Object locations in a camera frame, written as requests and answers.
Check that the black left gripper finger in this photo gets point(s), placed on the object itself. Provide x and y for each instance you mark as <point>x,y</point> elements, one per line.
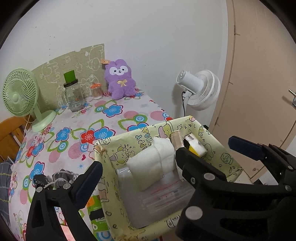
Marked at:
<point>42,222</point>

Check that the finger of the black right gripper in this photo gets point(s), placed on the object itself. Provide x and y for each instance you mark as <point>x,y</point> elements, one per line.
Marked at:
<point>222,210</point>
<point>278,162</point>

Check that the green tissue pack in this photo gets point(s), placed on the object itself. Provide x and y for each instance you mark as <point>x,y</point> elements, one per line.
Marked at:
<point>96,214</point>

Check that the clear plastic package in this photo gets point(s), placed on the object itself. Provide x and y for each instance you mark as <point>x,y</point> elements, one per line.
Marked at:
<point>160,200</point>

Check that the white cloth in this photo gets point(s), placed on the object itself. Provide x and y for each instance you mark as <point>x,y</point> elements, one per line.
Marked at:
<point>151,164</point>

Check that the beige bandage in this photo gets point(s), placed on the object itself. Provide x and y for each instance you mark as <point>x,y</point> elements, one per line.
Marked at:
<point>177,140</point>

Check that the white yellow soft item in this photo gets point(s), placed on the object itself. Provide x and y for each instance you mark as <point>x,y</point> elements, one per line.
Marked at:
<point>194,145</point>

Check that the beige door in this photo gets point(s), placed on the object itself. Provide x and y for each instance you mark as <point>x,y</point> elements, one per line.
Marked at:
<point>259,79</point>

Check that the grey plaid bedding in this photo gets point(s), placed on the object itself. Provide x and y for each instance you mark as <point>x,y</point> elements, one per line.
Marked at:
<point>5,170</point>

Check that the floral tablecloth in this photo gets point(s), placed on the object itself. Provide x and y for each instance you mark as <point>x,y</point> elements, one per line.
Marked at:
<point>68,143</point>

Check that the yellow fabric storage basket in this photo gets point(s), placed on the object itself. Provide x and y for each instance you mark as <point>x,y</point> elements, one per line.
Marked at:
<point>117,152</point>

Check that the wooden bed headboard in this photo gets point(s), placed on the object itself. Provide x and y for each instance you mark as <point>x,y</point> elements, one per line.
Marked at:
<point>13,131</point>

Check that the white standing fan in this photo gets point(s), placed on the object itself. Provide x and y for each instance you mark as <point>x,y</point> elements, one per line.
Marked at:
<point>200,90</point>

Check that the glass mason jar mug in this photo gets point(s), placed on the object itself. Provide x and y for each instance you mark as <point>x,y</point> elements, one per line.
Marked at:
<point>73,96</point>

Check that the green desk fan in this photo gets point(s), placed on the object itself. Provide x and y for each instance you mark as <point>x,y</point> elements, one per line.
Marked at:
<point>20,96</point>

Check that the cotton swab jar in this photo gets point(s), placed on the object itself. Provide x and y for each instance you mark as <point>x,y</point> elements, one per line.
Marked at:
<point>96,90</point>

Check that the green cup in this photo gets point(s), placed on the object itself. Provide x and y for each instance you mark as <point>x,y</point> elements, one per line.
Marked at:
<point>69,76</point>

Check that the purple plush bunny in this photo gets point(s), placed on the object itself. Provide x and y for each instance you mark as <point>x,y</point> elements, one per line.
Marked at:
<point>118,76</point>

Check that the green patterned wall sheet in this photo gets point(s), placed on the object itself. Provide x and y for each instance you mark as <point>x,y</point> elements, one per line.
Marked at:
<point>88,69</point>

